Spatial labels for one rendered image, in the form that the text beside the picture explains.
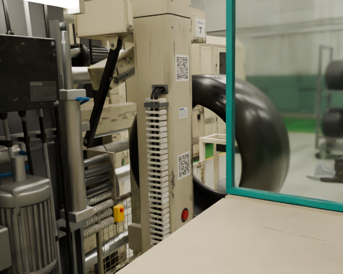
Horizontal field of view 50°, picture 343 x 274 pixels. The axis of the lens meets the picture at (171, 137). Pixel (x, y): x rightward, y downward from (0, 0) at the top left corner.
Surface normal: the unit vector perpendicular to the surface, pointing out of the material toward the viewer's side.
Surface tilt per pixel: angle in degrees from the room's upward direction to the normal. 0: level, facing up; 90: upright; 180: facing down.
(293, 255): 0
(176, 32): 90
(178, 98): 90
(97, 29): 90
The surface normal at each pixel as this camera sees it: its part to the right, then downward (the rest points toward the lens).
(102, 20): -0.53, 0.15
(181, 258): -0.03, -0.99
